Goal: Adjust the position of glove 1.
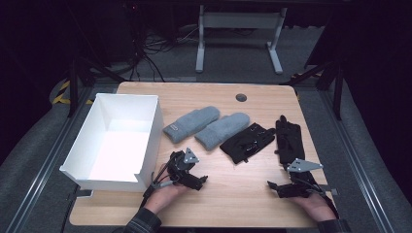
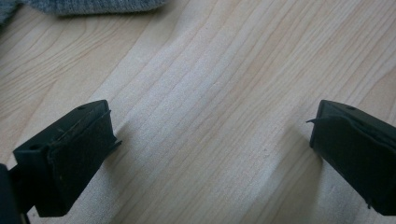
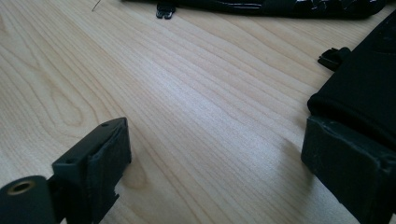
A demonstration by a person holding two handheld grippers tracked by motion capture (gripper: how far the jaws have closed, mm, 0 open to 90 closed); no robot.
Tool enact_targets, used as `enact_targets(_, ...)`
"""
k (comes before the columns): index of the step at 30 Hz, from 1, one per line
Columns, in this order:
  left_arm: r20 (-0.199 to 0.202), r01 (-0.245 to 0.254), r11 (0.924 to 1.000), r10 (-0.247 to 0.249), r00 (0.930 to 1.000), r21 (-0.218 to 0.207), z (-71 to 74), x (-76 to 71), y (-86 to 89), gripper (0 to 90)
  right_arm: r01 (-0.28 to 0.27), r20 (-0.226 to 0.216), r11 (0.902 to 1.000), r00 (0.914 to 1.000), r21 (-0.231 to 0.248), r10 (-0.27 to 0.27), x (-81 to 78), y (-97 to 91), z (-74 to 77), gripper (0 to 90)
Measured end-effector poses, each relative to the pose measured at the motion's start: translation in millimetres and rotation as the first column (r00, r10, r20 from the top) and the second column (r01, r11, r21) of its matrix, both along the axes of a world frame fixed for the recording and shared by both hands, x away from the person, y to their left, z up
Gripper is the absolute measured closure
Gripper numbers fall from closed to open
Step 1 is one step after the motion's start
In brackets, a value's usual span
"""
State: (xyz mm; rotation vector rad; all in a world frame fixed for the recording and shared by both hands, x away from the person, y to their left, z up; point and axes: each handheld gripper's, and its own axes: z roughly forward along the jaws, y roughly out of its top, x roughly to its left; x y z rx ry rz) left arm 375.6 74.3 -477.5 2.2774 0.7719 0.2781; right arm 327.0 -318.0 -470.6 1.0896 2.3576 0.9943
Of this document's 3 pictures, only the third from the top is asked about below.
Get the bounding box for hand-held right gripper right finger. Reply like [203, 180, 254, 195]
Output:
[301, 115, 396, 224]

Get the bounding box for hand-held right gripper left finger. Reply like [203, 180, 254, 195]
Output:
[51, 117, 133, 224]

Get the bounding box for black glove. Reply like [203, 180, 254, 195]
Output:
[307, 12, 396, 151]
[120, 0, 389, 21]

